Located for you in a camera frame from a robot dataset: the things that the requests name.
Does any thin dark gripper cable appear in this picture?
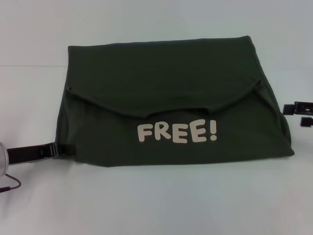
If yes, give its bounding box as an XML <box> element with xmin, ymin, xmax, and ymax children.
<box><xmin>0</xmin><ymin>172</ymin><xmax>23</xmax><ymax>194</ymax></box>

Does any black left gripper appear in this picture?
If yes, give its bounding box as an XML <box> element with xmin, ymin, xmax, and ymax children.
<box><xmin>6</xmin><ymin>142</ymin><xmax>76</xmax><ymax>164</ymax></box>

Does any dark green t-shirt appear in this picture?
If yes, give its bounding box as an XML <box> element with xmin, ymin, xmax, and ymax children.
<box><xmin>53</xmin><ymin>36</ymin><xmax>295</xmax><ymax>169</ymax></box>

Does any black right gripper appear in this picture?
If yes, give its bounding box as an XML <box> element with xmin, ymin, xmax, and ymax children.
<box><xmin>283</xmin><ymin>101</ymin><xmax>313</xmax><ymax>127</ymax></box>

